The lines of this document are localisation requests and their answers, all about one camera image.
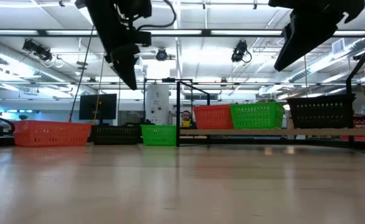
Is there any large black display on stand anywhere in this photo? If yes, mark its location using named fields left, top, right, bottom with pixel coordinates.
left=78, top=93, right=118, bottom=125

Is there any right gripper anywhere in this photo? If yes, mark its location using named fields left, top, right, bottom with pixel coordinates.
left=268, top=0, right=365, bottom=73

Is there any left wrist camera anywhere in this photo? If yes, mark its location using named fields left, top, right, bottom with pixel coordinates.
left=135, top=29, right=153, bottom=47

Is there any black ceiling-mounted camera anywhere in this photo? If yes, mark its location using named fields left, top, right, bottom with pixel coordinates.
left=22, top=39, right=54, bottom=62
left=231, top=39, right=252, bottom=63

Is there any wooden shelf with black frame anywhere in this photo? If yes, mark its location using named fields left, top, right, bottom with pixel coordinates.
left=175, top=52, right=365, bottom=156

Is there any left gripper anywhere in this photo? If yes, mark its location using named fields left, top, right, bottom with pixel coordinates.
left=75, top=0, right=152, bottom=91

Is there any green slotted plastic basket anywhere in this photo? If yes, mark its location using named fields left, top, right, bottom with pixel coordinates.
left=229, top=101, right=285, bottom=109
left=140, top=124, right=178, bottom=147
left=231, top=106, right=285, bottom=130

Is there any black slotted plastic basket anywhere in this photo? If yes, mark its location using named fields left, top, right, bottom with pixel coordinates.
left=290, top=98, right=354, bottom=129
left=91, top=123, right=142, bottom=146
left=287, top=93, right=357, bottom=101

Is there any black metal table frame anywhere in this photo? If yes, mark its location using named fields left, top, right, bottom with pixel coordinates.
left=0, top=133, right=365, bottom=156

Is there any person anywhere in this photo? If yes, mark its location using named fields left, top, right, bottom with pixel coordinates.
left=181, top=110, right=197, bottom=129

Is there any yellow hanging strap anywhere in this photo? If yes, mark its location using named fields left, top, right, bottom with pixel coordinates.
left=92, top=57, right=106, bottom=125

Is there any thin black hanging cable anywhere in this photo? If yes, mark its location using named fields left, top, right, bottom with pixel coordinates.
left=69, top=24, right=95, bottom=123

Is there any round black ceiling fixture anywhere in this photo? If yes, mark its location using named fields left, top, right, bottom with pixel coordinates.
left=155, top=48, right=169, bottom=62

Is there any black left wrist camera cable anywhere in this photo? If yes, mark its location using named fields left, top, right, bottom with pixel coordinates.
left=136, top=0, right=178, bottom=31

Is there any white cylindrical tank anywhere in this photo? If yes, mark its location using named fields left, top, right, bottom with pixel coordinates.
left=145, top=83, right=170, bottom=126

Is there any black metal background frame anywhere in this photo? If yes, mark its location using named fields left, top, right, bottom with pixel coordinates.
left=143, top=77, right=194, bottom=125

